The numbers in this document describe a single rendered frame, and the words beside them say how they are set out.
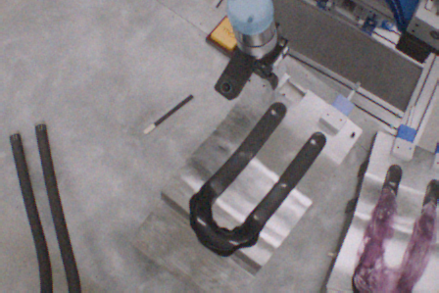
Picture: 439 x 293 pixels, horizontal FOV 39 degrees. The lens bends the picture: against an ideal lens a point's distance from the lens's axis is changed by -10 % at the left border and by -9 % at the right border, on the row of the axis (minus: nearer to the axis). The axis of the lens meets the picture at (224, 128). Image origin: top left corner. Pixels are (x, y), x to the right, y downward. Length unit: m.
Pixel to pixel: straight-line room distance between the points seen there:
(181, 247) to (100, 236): 0.20
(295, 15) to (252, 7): 1.22
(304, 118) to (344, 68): 0.81
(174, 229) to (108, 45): 0.49
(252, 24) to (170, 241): 0.55
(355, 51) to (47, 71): 1.11
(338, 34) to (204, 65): 0.82
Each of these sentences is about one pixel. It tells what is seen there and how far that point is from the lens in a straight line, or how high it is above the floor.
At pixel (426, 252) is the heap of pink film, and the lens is 1.42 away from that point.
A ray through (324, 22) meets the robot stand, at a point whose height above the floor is 0.21.
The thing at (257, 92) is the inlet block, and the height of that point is 0.95.
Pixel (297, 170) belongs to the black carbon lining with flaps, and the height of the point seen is 0.88.
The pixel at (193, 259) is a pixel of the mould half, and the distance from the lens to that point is 1.40.
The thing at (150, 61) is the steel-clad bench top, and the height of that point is 0.80.
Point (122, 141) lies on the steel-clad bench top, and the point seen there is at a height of 0.80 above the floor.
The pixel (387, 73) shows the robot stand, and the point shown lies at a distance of 2.26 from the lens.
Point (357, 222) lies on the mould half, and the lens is 1.40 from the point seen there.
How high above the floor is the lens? 2.26
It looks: 74 degrees down
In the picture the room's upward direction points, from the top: 1 degrees clockwise
